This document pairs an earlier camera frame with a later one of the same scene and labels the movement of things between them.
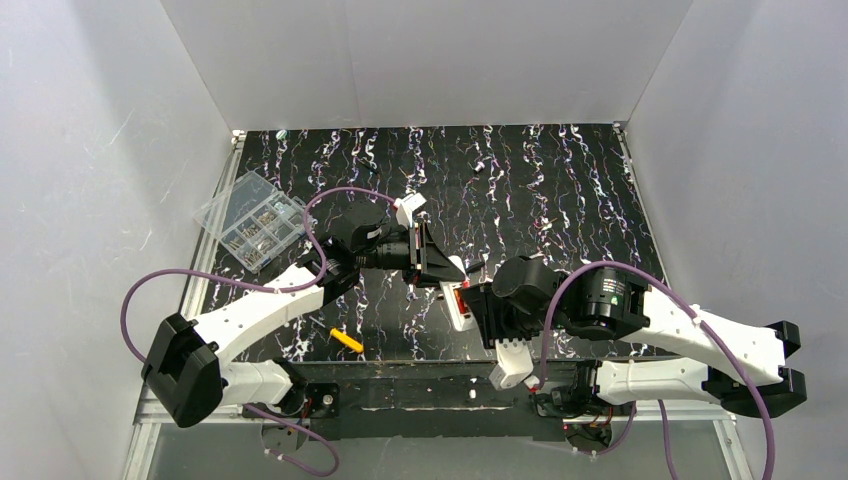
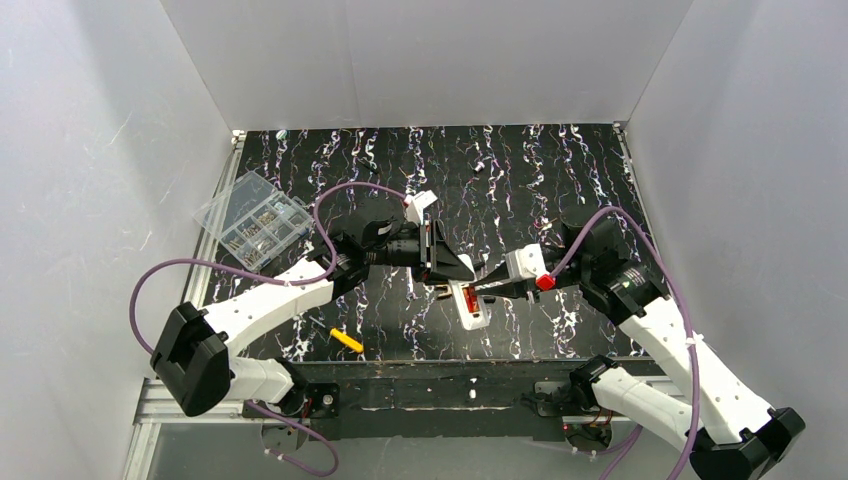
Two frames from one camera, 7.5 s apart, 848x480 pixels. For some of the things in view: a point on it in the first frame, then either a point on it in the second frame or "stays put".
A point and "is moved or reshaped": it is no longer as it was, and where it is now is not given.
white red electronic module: [459, 321] is moved or reshaped
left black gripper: [423, 251] stays put
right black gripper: [482, 312] → [523, 286]
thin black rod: [368, 166] stays put
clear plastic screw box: [253, 219] stays put
